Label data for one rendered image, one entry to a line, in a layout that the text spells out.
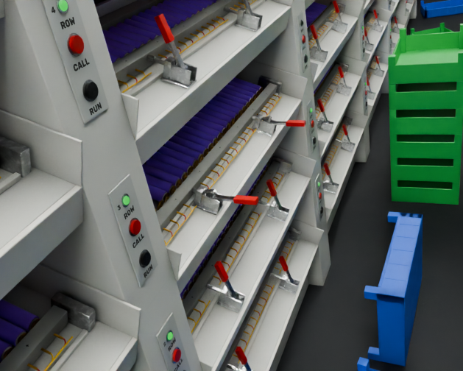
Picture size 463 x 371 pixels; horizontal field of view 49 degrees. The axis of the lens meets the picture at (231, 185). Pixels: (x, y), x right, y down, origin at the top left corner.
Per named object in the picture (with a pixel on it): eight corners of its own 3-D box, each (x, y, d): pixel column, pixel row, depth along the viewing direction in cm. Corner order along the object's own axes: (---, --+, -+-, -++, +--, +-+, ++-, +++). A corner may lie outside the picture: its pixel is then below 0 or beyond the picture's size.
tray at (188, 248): (297, 117, 114) (308, 78, 108) (173, 305, 67) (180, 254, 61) (215, 89, 118) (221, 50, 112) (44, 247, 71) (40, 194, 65)
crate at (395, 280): (422, 277, 133) (390, 273, 137) (422, 213, 124) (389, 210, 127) (405, 366, 111) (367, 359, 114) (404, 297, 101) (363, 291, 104)
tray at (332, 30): (354, 30, 168) (367, -12, 160) (308, 101, 121) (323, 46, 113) (296, 13, 172) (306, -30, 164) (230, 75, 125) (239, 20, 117)
